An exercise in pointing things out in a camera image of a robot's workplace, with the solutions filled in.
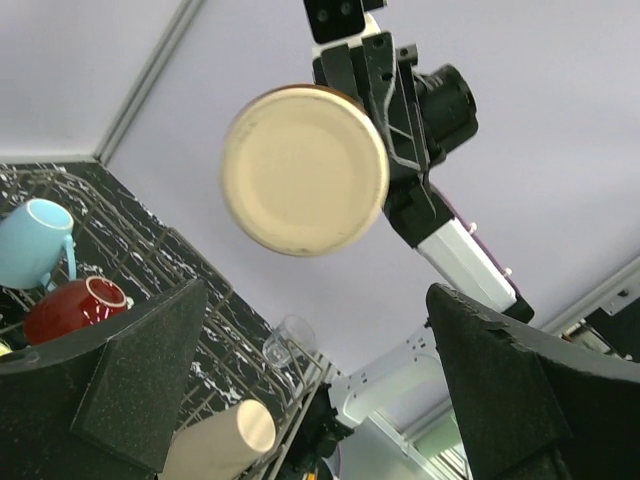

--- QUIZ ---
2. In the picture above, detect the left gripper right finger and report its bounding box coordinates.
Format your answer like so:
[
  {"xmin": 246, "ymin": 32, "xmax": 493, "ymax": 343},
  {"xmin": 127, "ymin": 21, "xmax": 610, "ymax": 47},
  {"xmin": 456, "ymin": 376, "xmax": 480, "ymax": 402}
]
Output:
[{"xmin": 426, "ymin": 284, "xmax": 639, "ymax": 479}]

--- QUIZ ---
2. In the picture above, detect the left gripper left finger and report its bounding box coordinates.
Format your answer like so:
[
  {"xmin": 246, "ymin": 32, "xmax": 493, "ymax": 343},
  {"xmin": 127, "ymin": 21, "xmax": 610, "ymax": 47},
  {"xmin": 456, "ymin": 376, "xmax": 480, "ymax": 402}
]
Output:
[{"xmin": 1, "ymin": 280, "xmax": 207, "ymax": 480}]

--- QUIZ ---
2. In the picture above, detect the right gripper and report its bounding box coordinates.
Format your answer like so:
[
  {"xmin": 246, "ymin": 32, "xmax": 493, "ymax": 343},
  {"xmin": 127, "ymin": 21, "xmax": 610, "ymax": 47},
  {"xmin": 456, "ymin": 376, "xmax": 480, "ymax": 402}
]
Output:
[{"xmin": 312, "ymin": 30, "xmax": 480, "ymax": 171}]

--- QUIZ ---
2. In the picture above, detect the red mug cream interior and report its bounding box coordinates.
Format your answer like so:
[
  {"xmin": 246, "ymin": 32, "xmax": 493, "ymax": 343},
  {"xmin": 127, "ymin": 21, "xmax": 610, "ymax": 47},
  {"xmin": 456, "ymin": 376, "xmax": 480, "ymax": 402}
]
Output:
[{"xmin": 23, "ymin": 276, "xmax": 128, "ymax": 345}]

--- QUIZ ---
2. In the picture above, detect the beige paper cup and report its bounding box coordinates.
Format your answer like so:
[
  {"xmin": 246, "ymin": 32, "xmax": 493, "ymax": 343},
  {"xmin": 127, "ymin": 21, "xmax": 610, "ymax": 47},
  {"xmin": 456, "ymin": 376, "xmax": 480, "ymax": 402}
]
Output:
[{"xmin": 158, "ymin": 400, "xmax": 276, "ymax": 480}]

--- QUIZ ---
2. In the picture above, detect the steel brown tumbler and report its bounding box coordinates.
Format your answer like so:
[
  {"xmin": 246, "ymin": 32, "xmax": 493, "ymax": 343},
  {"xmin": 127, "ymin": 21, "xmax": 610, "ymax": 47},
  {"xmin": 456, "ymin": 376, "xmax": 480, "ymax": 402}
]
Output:
[{"xmin": 221, "ymin": 84, "xmax": 390, "ymax": 257}]

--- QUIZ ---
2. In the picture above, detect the light blue mug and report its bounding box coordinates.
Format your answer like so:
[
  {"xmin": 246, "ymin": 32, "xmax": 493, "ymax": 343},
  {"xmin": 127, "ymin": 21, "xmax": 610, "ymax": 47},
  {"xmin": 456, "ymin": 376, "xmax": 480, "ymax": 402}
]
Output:
[{"xmin": 1, "ymin": 198, "xmax": 77, "ymax": 291}]

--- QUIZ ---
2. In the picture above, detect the clear glass cup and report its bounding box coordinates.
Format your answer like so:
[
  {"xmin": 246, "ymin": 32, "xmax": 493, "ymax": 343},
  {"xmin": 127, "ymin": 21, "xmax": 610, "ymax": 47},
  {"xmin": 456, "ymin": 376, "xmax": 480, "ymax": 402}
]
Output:
[{"xmin": 262, "ymin": 315, "xmax": 317, "ymax": 368}]

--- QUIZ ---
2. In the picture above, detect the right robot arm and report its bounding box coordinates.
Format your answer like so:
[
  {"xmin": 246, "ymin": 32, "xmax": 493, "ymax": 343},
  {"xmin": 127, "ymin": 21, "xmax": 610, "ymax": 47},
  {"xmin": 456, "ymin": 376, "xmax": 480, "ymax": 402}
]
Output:
[{"xmin": 313, "ymin": 32, "xmax": 534, "ymax": 323}]

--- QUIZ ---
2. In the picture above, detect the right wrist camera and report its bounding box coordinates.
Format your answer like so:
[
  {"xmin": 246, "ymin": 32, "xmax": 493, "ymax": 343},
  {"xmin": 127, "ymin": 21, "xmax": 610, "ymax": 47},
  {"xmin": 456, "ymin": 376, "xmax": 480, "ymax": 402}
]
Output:
[{"xmin": 303, "ymin": 0, "xmax": 388, "ymax": 45}]

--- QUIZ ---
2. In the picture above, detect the grey wire dish rack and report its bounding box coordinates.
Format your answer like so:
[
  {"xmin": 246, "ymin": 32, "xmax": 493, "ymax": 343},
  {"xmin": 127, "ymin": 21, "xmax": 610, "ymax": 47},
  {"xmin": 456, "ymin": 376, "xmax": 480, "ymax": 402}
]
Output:
[{"xmin": 1, "ymin": 163, "xmax": 326, "ymax": 479}]

